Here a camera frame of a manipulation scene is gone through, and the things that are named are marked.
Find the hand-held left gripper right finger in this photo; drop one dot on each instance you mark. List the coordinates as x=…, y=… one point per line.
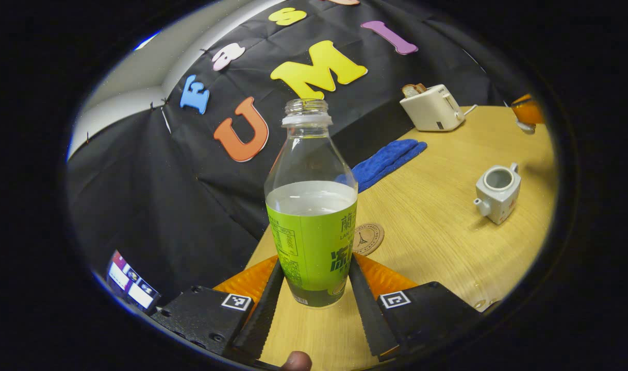
x=368, y=319

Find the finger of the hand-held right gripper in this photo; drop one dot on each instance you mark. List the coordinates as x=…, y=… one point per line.
x=528, y=111

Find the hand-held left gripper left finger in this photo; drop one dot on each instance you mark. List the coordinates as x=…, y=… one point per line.
x=265, y=319

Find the white teacup lid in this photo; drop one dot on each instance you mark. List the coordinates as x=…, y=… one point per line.
x=524, y=127

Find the round brown coaster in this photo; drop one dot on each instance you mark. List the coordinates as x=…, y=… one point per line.
x=372, y=239

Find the green label water bottle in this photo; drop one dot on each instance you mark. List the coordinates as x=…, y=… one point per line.
x=314, y=242

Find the white ceramic teacup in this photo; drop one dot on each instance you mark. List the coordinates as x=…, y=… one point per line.
x=502, y=203

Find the white toaster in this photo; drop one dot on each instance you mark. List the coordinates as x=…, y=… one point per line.
x=430, y=111

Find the toast slice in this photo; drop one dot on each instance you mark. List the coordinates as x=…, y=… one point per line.
x=423, y=86
x=409, y=91

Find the computer monitor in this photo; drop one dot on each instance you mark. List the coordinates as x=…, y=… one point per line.
x=131, y=283

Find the blue folded towel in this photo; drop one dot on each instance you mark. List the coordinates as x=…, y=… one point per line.
x=383, y=159

